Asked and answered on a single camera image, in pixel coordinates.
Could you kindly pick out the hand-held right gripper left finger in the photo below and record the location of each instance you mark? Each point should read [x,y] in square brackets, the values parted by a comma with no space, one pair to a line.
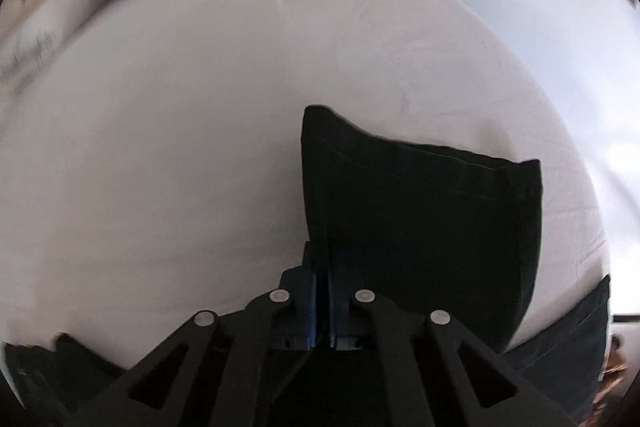
[311,309]

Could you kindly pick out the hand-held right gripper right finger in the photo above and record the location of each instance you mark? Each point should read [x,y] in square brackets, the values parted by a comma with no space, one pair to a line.
[334,307]

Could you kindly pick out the black denim pants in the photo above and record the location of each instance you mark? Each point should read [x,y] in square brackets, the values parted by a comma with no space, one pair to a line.
[425,217]

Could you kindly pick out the white bed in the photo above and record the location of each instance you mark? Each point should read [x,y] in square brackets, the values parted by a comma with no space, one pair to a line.
[200,117]

